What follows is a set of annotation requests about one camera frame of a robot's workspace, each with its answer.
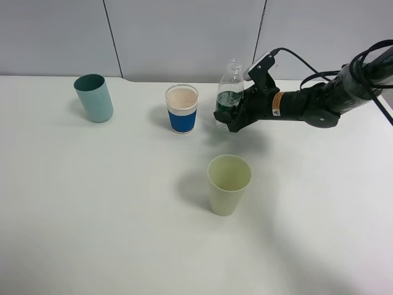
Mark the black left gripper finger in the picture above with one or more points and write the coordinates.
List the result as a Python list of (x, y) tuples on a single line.
[(238, 124)]

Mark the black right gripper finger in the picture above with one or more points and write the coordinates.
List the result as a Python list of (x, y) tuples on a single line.
[(227, 115)]

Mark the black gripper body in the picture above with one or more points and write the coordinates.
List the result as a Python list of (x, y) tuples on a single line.
[(257, 105)]

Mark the clear water bottle green label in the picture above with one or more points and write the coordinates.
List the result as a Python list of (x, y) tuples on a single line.
[(231, 86)]

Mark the paper cup with blue sleeve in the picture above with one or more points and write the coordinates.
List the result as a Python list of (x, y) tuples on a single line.
[(182, 102)]

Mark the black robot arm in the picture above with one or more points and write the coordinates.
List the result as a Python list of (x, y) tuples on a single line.
[(322, 97)]

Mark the pale green plastic cup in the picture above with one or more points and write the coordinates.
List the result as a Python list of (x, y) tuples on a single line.
[(229, 176)]

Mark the teal plastic cup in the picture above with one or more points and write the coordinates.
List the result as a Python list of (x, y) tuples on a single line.
[(95, 98)]

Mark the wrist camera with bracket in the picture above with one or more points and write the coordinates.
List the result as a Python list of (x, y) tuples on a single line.
[(258, 72)]

